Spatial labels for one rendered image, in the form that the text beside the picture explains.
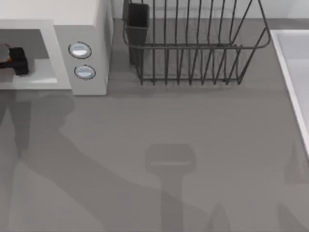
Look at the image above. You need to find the pale microwave oven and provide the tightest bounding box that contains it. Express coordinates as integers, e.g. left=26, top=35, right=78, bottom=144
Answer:
left=0, top=0, right=113, bottom=96

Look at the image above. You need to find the round silver microwave knob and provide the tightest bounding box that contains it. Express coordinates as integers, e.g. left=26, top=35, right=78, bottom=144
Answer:
left=73, top=64, right=97, bottom=81
left=68, top=41, right=92, bottom=60

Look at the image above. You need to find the dark wire dish rack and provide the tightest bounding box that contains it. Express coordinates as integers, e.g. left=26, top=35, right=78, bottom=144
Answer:
left=122, top=0, right=271, bottom=86

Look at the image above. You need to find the white sink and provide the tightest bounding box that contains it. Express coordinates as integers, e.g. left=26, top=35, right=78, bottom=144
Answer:
left=269, top=29, right=309, bottom=163

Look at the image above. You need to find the dark grey cutlery holder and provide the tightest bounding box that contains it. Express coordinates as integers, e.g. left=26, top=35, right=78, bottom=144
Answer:
left=122, top=0, right=151, bottom=65

